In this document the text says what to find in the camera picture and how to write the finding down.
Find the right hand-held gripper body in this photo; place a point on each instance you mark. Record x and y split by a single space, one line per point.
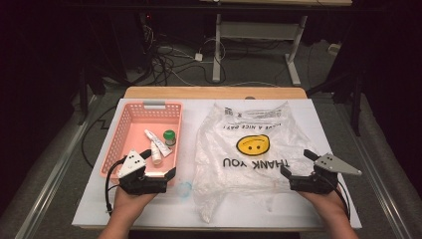
331 164

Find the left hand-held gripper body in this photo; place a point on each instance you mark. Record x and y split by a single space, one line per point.
132 164

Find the white dropper bottle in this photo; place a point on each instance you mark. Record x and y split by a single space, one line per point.
156 156

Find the white ointment tube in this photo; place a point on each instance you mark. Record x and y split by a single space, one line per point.
158 142

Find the pink perforated plastic basket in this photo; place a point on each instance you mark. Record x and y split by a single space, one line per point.
137 127

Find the clear printed plastic bag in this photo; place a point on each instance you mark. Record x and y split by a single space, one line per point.
232 186

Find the person's left hand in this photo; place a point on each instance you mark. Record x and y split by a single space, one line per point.
129 203

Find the person's right hand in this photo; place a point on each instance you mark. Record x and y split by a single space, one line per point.
326 204

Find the small green-capped jar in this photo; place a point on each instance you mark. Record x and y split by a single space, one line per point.
169 135

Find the black stand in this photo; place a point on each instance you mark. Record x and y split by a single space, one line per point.
355 96

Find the white power strip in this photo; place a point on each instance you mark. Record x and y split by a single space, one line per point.
334 48

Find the white power adapter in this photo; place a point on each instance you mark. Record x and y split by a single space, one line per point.
198 57

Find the dark computer tower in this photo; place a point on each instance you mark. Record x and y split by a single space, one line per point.
147 40

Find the white-framed desk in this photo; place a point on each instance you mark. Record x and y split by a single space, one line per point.
258 30

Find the metal floor rail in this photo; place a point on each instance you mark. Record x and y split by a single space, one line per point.
56 172
381 186

